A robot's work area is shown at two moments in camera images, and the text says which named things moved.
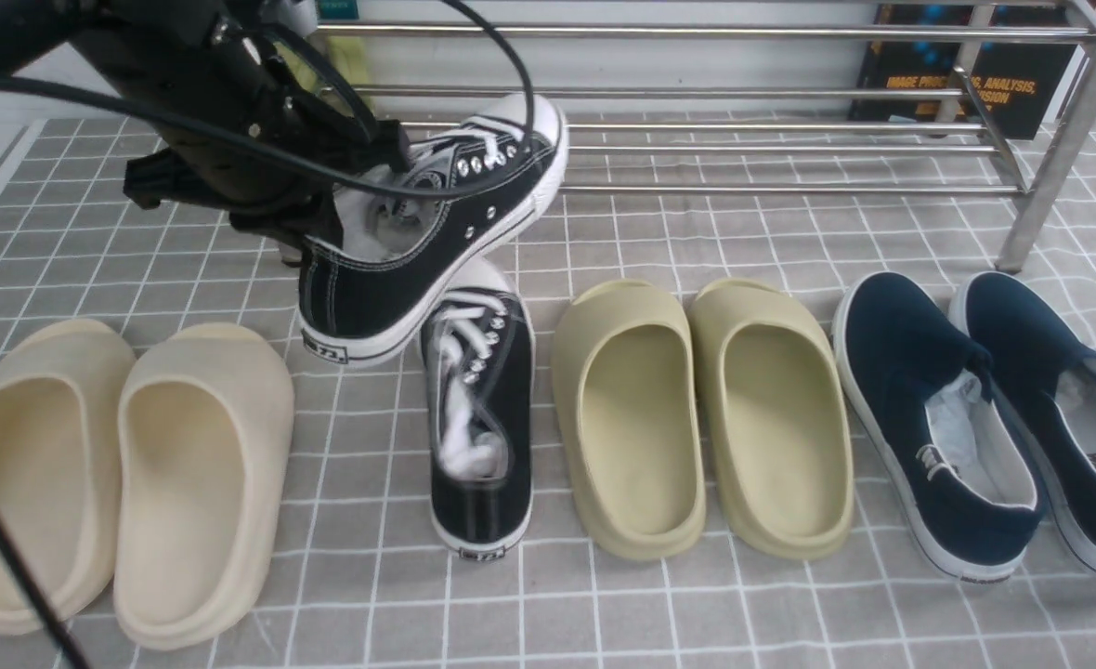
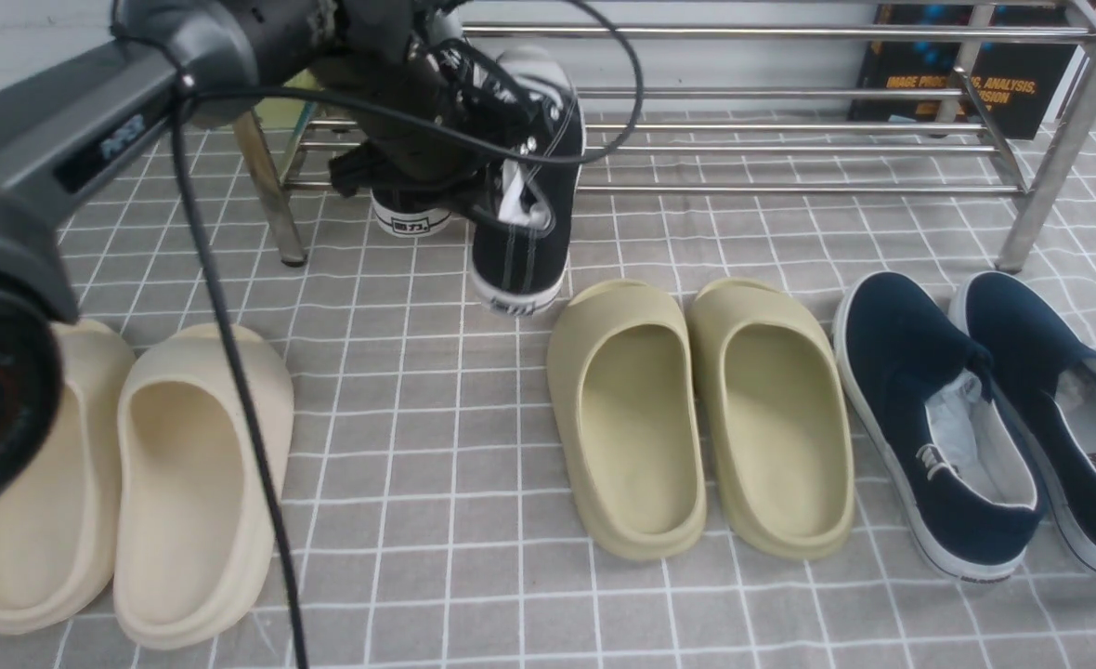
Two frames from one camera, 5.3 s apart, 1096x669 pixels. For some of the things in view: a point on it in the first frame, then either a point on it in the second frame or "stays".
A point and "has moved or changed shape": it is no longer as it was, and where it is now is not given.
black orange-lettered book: [1013, 81] stays
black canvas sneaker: [478, 384] → [529, 125]
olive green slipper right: [775, 420] stays
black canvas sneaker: [394, 254] has moved or changed shape
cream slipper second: [205, 446] stays
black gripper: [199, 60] → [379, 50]
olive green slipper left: [624, 367] stays
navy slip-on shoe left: [960, 468] stays
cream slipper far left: [48, 432] stays
